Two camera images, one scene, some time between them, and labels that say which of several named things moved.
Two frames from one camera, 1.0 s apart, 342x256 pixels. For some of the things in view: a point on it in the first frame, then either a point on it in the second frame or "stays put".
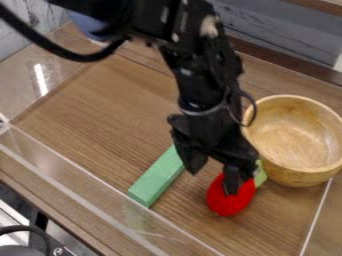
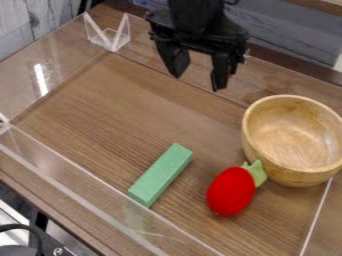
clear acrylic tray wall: [83, 204] stays put
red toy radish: [230, 205] stays put
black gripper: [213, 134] -> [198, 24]
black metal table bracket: [39, 247] stays put
